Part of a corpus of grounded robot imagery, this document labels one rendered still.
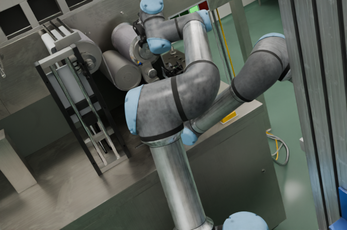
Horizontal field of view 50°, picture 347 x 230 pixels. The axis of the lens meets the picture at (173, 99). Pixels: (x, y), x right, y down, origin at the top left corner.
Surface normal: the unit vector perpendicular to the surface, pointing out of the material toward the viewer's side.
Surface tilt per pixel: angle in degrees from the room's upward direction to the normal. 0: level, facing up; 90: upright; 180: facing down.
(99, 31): 90
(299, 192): 0
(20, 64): 90
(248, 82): 66
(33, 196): 0
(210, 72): 49
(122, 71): 90
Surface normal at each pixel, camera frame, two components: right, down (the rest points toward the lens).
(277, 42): 0.20, -0.68
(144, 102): -0.22, -0.21
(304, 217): -0.31, -0.80
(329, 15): -0.85, 0.47
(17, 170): 0.44, 0.35
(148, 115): -0.11, 0.22
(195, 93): 0.26, -0.06
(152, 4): 0.14, -0.25
